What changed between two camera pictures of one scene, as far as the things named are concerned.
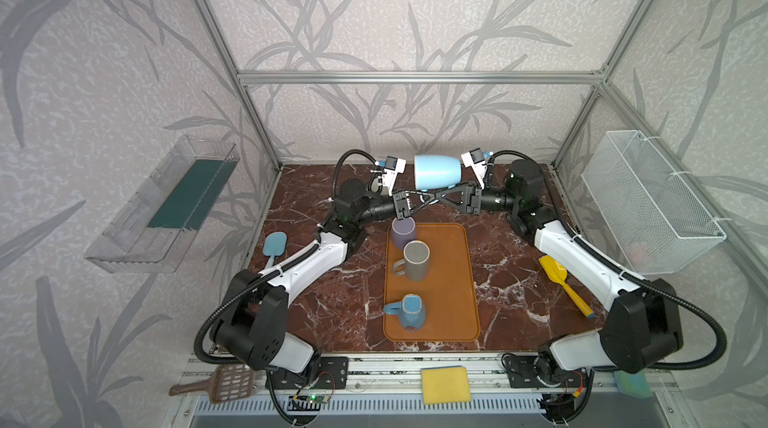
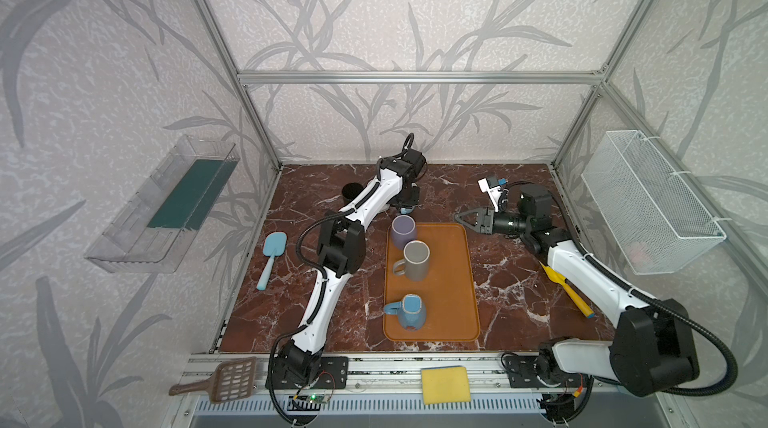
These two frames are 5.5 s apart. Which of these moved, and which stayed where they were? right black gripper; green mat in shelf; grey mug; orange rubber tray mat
Moved: right black gripper
Stayed: orange rubber tray mat; green mat in shelf; grey mug
